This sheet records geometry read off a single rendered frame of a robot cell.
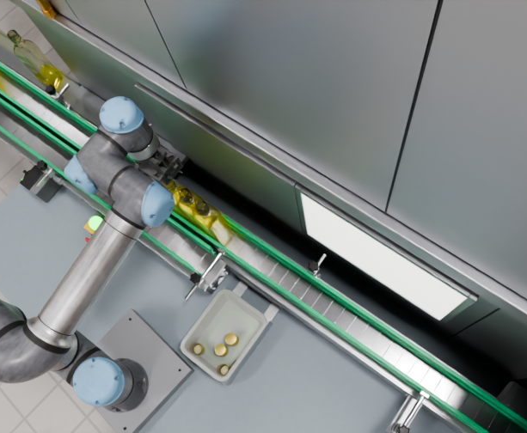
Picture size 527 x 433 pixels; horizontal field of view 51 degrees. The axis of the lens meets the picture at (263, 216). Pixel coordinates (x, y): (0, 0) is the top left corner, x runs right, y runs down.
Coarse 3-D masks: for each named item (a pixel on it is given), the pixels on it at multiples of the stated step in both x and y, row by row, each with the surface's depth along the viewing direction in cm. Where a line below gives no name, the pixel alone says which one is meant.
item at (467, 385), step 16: (0, 64) 184; (16, 80) 188; (48, 96) 177; (64, 112) 178; (96, 128) 171; (256, 240) 153; (272, 256) 159; (304, 272) 149; (320, 288) 152; (352, 304) 144; (368, 320) 148; (400, 336) 140; (416, 352) 144; (448, 368) 137; (464, 384) 137; (496, 400) 133; (512, 416) 132
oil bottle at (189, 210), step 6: (192, 192) 147; (198, 198) 146; (180, 204) 147; (186, 204) 145; (192, 204) 145; (186, 210) 146; (192, 210) 146; (192, 216) 148; (192, 222) 158; (198, 228) 161
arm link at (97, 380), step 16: (96, 352) 145; (80, 368) 140; (96, 368) 140; (112, 368) 141; (80, 384) 139; (96, 384) 139; (112, 384) 140; (128, 384) 148; (96, 400) 139; (112, 400) 142
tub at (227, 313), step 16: (224, 304) 168; (240, 304) 164; (208, 320) 165; (224, 320) 167; (240, 320) 166; (256, 320) 166; (192, 336) 161; (208, 336) 166; (224, 336) 165; (240, 336) 165; (256, 336) 157; (208, 352) 164; (240, 352) 163; (208, 368) 156
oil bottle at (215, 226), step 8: (200, 216) 144; (208, 216) 144; (216, 216) 145; (200, 224) 148; (208, 224) 144; (216, 224) 147; (224, 224) 153; (208, 232) 151; (216, 232) 151; (224, 232) 156; (232, 232) 163; (216, 240) 156; (224, 240) 160
